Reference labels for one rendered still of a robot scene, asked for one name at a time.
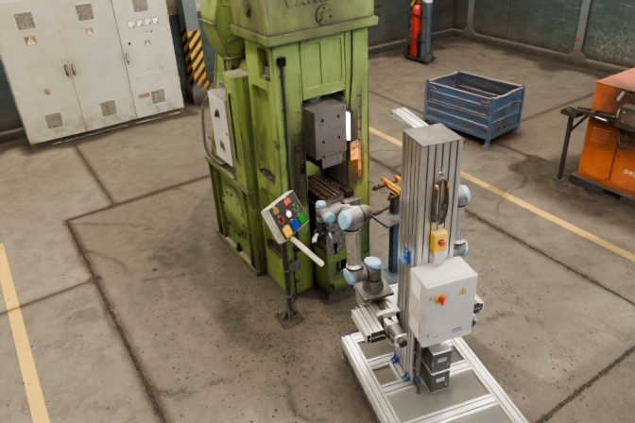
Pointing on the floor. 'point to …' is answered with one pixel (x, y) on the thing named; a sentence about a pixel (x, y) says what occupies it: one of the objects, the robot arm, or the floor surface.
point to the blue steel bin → (474, 104)
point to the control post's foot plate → (289, 318)
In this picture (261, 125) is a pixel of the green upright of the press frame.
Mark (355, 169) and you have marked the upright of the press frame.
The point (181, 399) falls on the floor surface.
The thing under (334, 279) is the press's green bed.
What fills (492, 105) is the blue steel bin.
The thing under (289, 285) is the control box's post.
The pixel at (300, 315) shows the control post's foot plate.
